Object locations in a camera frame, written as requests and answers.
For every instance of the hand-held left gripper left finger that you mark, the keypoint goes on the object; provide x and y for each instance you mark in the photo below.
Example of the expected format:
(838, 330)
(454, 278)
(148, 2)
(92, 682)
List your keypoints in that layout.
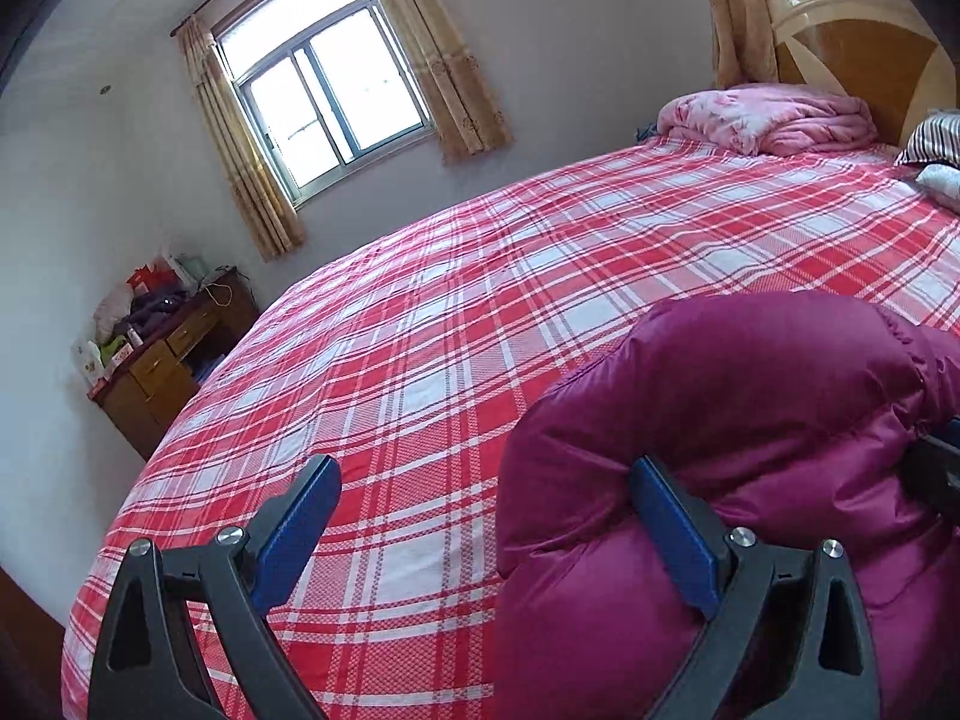
(292, 532)

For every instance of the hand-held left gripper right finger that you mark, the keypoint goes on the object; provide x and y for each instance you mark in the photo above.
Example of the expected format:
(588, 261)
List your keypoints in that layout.
(675, 532)

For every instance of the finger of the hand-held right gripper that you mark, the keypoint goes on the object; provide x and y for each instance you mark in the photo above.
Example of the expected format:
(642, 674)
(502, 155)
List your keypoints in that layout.
(934, 472)

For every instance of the magenta puffer jacket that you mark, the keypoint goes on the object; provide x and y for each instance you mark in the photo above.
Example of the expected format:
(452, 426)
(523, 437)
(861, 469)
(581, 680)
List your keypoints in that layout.
(750, 405)

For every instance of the dark clothes pile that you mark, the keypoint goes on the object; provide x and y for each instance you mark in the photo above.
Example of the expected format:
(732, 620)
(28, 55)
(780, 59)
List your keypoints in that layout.
(157, 313)

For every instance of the wooden desk with drawers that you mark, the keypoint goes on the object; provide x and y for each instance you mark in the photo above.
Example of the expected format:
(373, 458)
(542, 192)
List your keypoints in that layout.
(157, 375)

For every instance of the red plaid bed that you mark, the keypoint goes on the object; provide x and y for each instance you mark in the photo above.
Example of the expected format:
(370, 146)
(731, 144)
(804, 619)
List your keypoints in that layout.
(450, 360)

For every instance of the brown wooden furniture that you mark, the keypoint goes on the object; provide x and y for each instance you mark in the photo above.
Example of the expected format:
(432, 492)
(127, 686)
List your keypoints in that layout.
(26, 630)

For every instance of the pale plastic bag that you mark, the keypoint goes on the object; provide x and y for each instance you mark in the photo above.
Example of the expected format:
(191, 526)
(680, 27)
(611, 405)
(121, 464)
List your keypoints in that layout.
(112, 311)

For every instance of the red and white bag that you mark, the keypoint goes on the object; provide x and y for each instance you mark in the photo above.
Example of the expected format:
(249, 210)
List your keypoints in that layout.
(150, 279)

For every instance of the grey patterned pillow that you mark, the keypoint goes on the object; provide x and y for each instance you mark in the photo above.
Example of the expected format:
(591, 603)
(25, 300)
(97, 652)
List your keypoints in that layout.
(941, 181)

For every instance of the striped pillow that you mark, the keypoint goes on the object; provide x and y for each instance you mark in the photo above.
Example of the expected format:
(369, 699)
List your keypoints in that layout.
(937, 135)

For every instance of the beige patterned curtain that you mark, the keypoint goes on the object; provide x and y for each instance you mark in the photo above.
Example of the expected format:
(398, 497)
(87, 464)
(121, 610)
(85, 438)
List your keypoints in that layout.
(731, 15)
(442, 67)
(240, 150)

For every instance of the pink floral quilt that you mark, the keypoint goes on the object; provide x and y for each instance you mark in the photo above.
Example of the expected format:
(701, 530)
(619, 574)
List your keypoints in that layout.
(765, 116)

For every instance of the sliding glass window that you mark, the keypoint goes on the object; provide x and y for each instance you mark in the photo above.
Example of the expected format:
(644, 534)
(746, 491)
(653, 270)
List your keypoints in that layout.
(337, 97)

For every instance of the wooden bed headboard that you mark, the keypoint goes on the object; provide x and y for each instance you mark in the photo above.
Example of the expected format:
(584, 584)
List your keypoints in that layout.
(847, 37)

